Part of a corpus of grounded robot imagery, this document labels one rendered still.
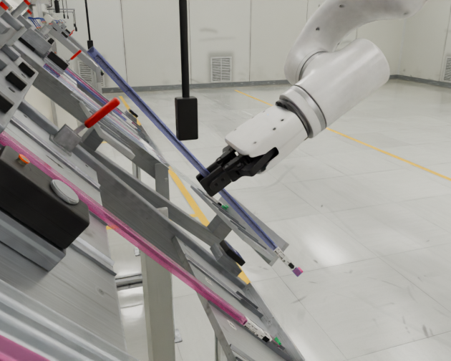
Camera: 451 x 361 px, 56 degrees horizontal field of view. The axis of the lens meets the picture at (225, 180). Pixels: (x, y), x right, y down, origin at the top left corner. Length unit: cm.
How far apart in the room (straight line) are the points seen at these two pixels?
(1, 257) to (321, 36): 59
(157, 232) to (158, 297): 35
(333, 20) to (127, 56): 749
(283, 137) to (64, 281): 39
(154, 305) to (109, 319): 75
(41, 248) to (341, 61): 51
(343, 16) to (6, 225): 58
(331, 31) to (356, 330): 145
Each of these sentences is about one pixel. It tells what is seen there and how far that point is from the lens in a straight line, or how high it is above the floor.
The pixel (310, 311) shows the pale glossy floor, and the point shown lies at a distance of 204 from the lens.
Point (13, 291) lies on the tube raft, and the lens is 27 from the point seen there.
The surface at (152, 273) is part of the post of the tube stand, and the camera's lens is 105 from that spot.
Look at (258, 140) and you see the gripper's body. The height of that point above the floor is 106.
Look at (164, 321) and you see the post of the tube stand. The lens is 113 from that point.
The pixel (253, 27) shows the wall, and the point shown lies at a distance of 874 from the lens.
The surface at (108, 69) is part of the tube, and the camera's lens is 58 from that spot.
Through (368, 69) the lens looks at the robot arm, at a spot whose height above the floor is 115.
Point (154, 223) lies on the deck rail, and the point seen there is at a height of 89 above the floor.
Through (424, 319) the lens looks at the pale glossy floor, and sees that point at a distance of 214.
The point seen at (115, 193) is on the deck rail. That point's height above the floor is 95.
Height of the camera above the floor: 122
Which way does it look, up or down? 20 degrees down
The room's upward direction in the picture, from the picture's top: straight up
